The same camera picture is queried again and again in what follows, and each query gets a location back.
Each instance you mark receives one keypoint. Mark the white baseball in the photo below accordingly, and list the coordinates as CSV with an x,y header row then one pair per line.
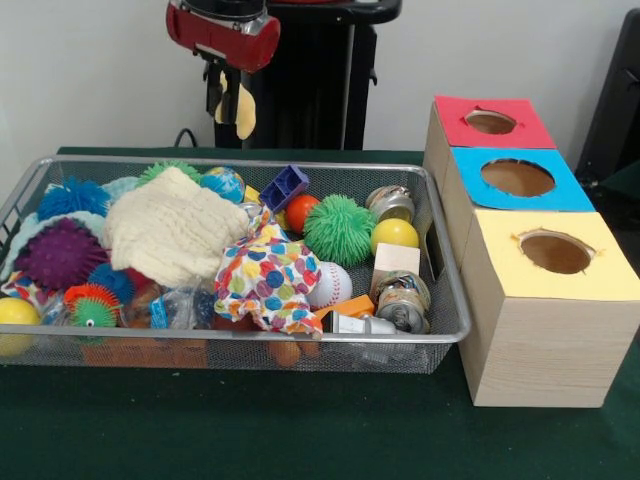
x,y
332,287

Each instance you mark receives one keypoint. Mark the black chair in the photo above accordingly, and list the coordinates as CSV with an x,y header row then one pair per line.
x,y
620,100

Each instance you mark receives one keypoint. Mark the plain wooden cube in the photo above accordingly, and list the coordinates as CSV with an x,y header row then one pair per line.
x,y
396,260

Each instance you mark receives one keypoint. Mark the dark green table cloth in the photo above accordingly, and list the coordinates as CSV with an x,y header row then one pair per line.
x,y
625,182
300,425

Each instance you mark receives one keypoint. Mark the crushed drink can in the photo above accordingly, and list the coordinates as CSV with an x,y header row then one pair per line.
x,y
402,302

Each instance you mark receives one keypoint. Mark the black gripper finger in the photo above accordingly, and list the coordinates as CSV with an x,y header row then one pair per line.
x,y
234,95
214,90

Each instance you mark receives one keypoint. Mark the wooden box with three holes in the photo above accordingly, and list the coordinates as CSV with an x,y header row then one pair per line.
x,y
550,350

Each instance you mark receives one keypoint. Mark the shallow mesh bin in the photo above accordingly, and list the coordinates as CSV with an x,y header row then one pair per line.
x,y
240,334

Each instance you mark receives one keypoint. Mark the polka dot cloth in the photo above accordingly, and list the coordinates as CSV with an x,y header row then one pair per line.
x,y
270,285

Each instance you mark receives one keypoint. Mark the cream knitted cloth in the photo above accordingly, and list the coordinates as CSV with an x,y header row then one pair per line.
x,y
170,230

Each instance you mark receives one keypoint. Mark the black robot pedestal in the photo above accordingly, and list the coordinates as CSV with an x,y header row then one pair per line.
x,y
310,75

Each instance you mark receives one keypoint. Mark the yellow smooth ball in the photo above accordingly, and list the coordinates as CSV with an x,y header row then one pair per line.
x,y
16,315
395,236

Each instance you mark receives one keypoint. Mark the purple spiky ball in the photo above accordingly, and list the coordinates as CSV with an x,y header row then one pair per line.
x,y
62,255

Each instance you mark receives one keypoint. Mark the blue building block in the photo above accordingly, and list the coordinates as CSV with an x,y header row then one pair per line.
x,y
285,187

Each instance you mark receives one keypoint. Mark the yellow duck plush toy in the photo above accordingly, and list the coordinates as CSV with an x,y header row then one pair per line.
x,y
247,112

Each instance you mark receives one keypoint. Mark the plain green puffer ball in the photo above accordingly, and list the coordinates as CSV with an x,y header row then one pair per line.
x,y
340,225

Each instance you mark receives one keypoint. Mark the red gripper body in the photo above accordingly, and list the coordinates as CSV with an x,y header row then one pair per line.
x,y
225,42

